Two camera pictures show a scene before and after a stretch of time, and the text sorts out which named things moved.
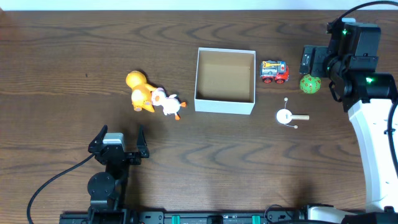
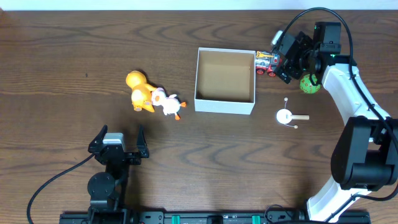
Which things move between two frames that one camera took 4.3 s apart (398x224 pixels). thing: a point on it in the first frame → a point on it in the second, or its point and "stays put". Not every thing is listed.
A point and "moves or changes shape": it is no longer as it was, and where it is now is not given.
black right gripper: (321, 53) → (288, 65)
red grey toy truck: (270, 70) moves or changes shape
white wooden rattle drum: (285, 116) stays put
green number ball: (310, 84) stays put
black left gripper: (118, 155) stays put
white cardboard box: (226, 81) stays put
